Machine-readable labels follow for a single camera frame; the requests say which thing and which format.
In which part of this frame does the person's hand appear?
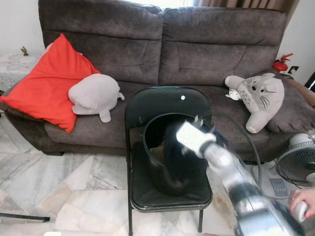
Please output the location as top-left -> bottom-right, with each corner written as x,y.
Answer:
289,189 -> 315,223

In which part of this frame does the white floor fan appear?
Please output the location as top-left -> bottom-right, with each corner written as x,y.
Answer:
268,132 -> 315,200

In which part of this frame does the black metal floor bar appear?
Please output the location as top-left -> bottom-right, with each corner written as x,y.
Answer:
0,212 -> 51,223

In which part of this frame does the grey totoro plush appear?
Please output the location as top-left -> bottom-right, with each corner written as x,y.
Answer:
224,73 -> 286,134

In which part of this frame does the red cushion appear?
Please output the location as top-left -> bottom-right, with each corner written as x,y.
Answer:
0,33 -> 101,134

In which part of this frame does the side table with lace cloth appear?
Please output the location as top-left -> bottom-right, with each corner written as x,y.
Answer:
0,52 -> 41,93

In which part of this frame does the red fire extinguisher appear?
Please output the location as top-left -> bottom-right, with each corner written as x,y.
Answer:
272,53 -> 294,73

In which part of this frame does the grey seal plush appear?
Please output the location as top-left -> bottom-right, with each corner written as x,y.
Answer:
68,74 -> 126,123

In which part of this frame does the black plastic bin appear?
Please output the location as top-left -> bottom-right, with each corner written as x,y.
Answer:
142,113 -> 215,197

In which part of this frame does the black folding chair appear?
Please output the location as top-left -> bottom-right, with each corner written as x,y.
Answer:
125,87 -> 214,236

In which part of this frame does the dark brown fabric sofa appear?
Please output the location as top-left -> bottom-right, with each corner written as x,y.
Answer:
0,0 -> 315,163

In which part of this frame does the brown curtain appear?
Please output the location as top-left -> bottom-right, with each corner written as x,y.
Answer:
193,0 -> 301,15

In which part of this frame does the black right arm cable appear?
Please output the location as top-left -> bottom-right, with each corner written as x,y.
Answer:
219,116 -> 264,197

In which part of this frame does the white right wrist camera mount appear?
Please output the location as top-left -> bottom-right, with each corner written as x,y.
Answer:
176,120 -> 217,159

